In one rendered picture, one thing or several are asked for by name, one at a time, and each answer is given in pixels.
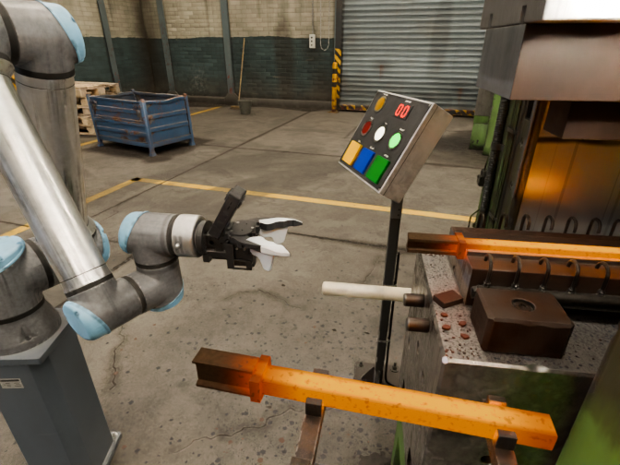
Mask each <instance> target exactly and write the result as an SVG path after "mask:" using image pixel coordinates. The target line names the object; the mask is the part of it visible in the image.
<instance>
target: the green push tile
mask: <svg viewBox="0 0 620 465"><path fill-rule="evenodd" d="M390 163H391V161H388V160H387V159H385V158H383V157H381V156H380V155H377V156H376V158H375V160H374V162H373V164H372V165H371V167H370V169H369V170H368V172H367V174H366V175H365V177H367V178H368V179H369V180H371V181H372V182H374V183H375V184H376V185H377V184H378V183H379V181H380V179H381V178H382V176H383V174H384V173H385V171H386V169H387V168H388V166H389V164H390Z"/></svg>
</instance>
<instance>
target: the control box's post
mask: <svg viewBox="0 0 620 465"><path fill-rule="evenodd" d="M402 205H403V199H402V200H401V201H400V203H397V202H395V201H393V200H391V205H390V218H389V227H388V237H387V254H386V264H385V273H384V284H385V285H393V282H394V274H395V267H396V258H397V250H398V241H399V227H400V219H401V213H402ZM390 306H391V301H386V300H382V301H381V310H380V319H379V329H378V339H379V340H387V339H388V323H389V315H390ZM386 347H387V344H386V343H385V342H378V343H377V347H376V365H375V367H376V369H375V378H374V383H376V373H377V371H378V370H379V371H380V372H381V374H380V382H379V384H382V379H383V372H384V363H385V355H386Z"/></svg>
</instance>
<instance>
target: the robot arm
mask: <svg viewBox="0 0 620 465"><path fill-rule="evenodd" d="M85 54H86V50H85V44H84V40H83V37H82V34H81V32H80V29H79V27H78V24H77V23H76V21H75V20H74V19H73V17H72V16H71V15H70V13H69V12H68V11H67V10H66V9H65V8H63V7H62V6H60V5H58V4H55V3H47V2H42V1H40V0H35V1H27V0H0V173H1V174H2V176H3V178H4V180H5V181H6V184H7V186H8V188H9V190H10V192H11V193H12V195H13V197H14V199H15V200H16V202H17V203H18V206H19V208H20V210H21V212H22V214H23V215H24V217H25V219H26V221H27V223H28V225H29V226H30V228H31V230H32V232H33V234H34V236H35V237H32V238H30V239H27V240H23V239H21V238H20V237H18V236H10V237H9V236H0V356H4V355H10V354H15V353H19V352H24V351H26V350H29V349H31V348H33V347H35V346H37V345H39V344H41V343H43V342H44V341H46V340H48V339H49V338H51V337H52V335H53V334H54V333H55V332H56V331H57V330H58V329H59V328H60V326H61V322H62V320H61V317H60V315H59V312H58V311H57V310H56V309H55V308H54V307H53V306H52V305H51V304H50V303H49V302H48V301H46V300H45V298H44V295H43V293H42V292H43V291H45V290H47V289H50V288H52V287H53V286H56V285H58V284H60V283H61V285H62V287H63V289H64V294H65V296H66V299H67V300H68V302H65V304H64V305H63V312H64V315H65V316H66V320H67V321H68V323H69V324H70V326H71V327H72V328H73V329H74V330H75V331H76V333H77V334H78V335H79V336H80V337H82V338H83V339H85V340H96V339H98V338H100V337H102V336H104V335H106V334H110V333H111V331H113V330H115V329H116V328H119V327H121V326H122V325H123V324H125V323H127V322H128V321H130V320H132V319H133V318H135V317H137V316H139V315H141V314H144V313H146V312H148V311H152V312H162V311H165V310H168V309H171V308H173V307H174V306H176V305H177V304H179V303H180V301H181V300H182V298H183V296H184V280H183V278H182V273H181V269H180V263H179V256H184V257H195V258H199V257H201V256H203V262H208V263H209V262H210V261H211V260H212V258H213V259H224V260H227V267H228V268H231V269H242V270H252V267H254V266H255V264H256V257H258V258H259V259H260V261H261V264H262V267H263V269H265V270H267V271H270V270H271V268H272V265H273V261H274V257H275V256H290V255H291V253H290V252H289V251H288V250H287V249H286V248H285V247H284V246H283V245H281V243H283V242H284V240H285V236H286V233H287V230H288V227H290V226H293V227H294V226H300V225H303V223H302V222H301V221H298V220H295V219H288V218H276V217H261V218H253V219H250V220H239V221H235V222H233V221H231V219H232V217H233V215H234V213H235V211H236V210H237V209H238V208H240V206H241V205H243V203H244V199H245V194H246V192H247V191H246V190H245V189H243V188H242V187H241V186H239V185H236V186H235V187H234V188H231V189H230V190H229V192H228V193H227V194H226V197H225V198H224V200H225V202H224V203H223V205H222V207H221V210H220V212H219V214H218V215H217V217H216V219H215V221H214V222H213V223H212V221H207V220H206V219H205V218H204V217H203V216H201V215H191V214H171V213H157V212H149V211H144V212H132V213H130V214H128V215H127V216H126V217H125V218H124V220H123V221H122V223H121V226H120V229H119V233H118V242H119V245H120V247H121V249H122V250H123V251H124V252H126V253H128V254H133V257H134V260H135V264H136V269H137V270H136V271H134V272H132V273H129V274H127V275H125V276H123V277H121V278H119V279H117V280H116V279H115V277H114V276H113V273H112V272H111V271H110V270H109V269H108V267H107V265H106V263H105V262H106V261H107V260H108V258H109V256H110V245H109V241H108V238H107V235H106V233H103V228H102V227H101V226H100V224H99V223H98V222H97V221H94V220H93V219H92V218H91V217H89V216H88V215H87V207H86V197H85V187H84V177H83V167H82V158H81V147H80V137H79V128H78V108H77V99H76V89H75V79H74V76H75V64H79V63H81V62H83V61H84V58H85ZM13 74H14V77H15V82H16V87H17V90H16V89H15V87H14V85H13V83H12V81H11V78H12V76H13ZM230 221H231V222H230ZM229 222H230V223H229ZM258 232H259V234H260V236H259V235H258ZM261 236H262V237H261ZM263 237H271V238H272V239H273V240H274V242H275V243H274V242H269V241H267V240H265V238H263ZM235 266H244V267H246V268H238V267H235Z"/></svg>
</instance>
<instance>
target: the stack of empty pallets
mask: <svg viewBox="0 0 620 465"><path fill-rule="evenodd" d="M108 87H109V89H110V90H105V88H108ZM75 89H76V99H77V118H78V128H79V129H83V130H88V131H89V132H79V134H80V135H93V136H96V133H95V129H94V125H93V122H92V118H91V115H90V111H89V105H88V101H87V98H86V94H90V95H91V96H94V95H102V94H109V95H115V94H118V93H121V92H120V89H119V84H118V83H104V82H80V81H75Z"/></svg>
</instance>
